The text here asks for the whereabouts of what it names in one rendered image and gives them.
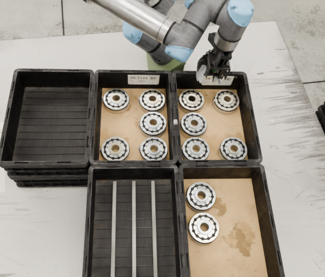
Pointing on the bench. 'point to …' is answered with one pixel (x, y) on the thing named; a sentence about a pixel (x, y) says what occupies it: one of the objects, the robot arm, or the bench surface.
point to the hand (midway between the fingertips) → (206, 77)
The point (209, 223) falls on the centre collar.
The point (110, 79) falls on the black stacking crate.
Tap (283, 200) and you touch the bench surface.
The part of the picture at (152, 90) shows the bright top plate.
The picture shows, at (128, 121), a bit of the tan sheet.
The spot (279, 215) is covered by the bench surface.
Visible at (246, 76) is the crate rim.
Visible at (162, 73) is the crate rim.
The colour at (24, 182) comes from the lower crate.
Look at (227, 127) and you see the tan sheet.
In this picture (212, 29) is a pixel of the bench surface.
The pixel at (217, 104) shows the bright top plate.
